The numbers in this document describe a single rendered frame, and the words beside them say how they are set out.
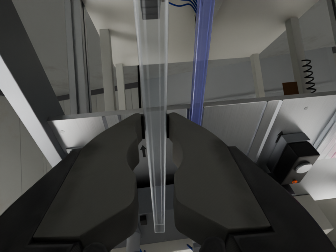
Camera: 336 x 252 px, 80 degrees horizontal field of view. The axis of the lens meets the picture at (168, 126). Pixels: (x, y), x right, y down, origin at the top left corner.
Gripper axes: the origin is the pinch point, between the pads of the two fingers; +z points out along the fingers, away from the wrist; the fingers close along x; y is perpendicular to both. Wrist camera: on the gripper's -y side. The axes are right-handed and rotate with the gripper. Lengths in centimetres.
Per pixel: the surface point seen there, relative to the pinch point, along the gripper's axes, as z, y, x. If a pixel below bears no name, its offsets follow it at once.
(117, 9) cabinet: 55, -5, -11
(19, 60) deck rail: 11.4, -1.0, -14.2
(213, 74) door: 262, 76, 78
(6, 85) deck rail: 9.5, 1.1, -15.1
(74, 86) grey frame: 36.9, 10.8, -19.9
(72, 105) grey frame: 34.1, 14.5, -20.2
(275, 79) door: 237, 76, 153
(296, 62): 57, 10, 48
